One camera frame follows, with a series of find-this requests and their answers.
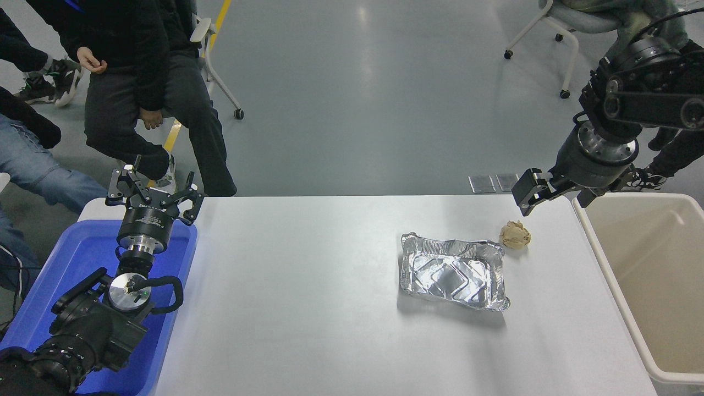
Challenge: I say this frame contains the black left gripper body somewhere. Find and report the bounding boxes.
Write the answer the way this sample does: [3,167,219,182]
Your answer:
[117,199,178,246]

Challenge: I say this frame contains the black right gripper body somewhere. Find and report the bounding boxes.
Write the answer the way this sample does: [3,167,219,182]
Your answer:
[553,136,635,191]

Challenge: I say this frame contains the silver foil tray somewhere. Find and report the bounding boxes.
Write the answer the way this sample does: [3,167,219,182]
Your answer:
[400,232,511,312]

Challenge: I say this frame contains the person's hand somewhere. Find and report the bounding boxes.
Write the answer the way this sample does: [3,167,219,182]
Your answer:
[76,47,108,74]
[138,107,164,130]

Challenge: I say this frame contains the crumpled tan paper ball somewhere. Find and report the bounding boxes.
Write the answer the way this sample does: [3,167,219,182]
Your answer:
[499,220,532,251]

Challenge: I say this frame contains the blue plastic tray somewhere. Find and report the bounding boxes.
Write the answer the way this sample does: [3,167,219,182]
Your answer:
[0,220,198,396]

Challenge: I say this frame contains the person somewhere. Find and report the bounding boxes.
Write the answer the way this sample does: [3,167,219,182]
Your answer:
[0,8,83,108]
[0,87,108,295]
[561,0,691,50]
[632,124,704,191]
[25,0,238,197]

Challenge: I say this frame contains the large pale bin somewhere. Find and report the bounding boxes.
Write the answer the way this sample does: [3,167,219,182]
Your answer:
[572,192,704,396]

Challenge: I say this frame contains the white grey wheeled chair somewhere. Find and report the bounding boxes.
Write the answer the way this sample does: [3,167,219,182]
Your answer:
[504,0,623,100]
[165,14,244,120]

